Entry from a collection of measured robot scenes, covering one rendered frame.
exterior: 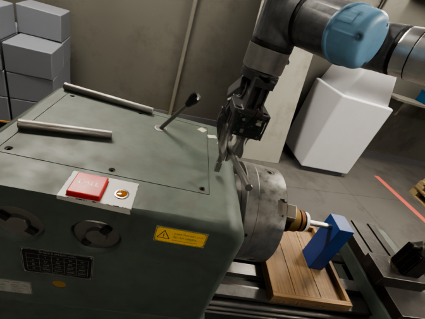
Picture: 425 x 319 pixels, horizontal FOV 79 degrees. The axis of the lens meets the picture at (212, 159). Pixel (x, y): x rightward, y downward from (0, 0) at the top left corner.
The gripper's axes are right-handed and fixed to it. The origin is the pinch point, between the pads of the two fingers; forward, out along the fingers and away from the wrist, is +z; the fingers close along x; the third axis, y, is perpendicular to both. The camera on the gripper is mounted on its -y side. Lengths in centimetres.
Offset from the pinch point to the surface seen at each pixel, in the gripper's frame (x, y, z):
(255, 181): 13.5, -7.9, 11.1
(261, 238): 17.6, 3.1, 22.2
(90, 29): -124, -275, 42
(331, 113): 172, -237, 47
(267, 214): 17.4, -0.3, 15.9
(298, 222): 34.4, -8.6, 24.1
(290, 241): 46, -20, 46
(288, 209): 24.7, -3.7, 15.6
